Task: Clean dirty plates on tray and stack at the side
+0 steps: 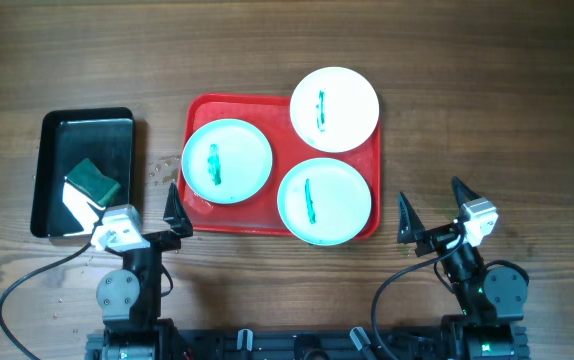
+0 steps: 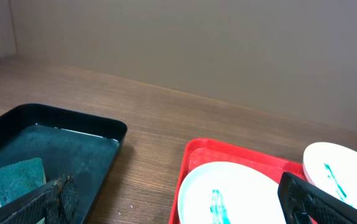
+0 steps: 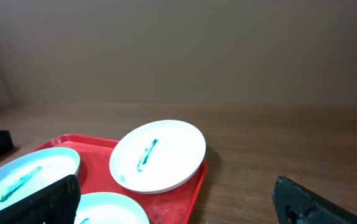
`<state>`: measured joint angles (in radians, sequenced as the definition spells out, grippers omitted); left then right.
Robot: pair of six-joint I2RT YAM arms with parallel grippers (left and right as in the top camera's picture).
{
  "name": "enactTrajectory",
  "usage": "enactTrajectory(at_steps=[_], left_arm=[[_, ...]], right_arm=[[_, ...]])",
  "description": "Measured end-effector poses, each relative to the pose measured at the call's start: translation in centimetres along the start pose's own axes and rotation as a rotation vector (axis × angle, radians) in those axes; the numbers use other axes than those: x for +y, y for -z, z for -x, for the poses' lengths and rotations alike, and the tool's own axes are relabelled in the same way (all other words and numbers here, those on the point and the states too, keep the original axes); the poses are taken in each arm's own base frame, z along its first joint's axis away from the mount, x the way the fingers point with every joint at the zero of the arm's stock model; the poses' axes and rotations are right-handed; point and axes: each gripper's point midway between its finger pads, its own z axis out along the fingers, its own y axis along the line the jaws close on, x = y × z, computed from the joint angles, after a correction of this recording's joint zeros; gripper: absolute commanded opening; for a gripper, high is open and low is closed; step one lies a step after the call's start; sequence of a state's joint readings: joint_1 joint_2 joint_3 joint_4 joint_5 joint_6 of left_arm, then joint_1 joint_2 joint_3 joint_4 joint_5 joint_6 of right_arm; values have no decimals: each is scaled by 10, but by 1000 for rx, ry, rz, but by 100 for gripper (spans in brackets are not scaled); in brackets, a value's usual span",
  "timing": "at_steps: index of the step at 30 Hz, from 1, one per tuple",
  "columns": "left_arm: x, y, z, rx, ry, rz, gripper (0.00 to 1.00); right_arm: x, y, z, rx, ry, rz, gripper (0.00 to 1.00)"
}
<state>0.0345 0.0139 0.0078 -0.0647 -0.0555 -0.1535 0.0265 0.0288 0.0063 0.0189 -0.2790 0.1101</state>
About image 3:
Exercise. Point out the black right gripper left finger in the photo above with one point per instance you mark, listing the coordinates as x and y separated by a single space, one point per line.
56 203

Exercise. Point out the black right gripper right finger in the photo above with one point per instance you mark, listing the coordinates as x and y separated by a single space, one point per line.
295 204

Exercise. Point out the white plate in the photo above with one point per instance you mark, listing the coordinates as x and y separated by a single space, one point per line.
108 207
32 172
158 156

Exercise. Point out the red plastic tray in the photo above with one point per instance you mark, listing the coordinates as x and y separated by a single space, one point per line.
174 206

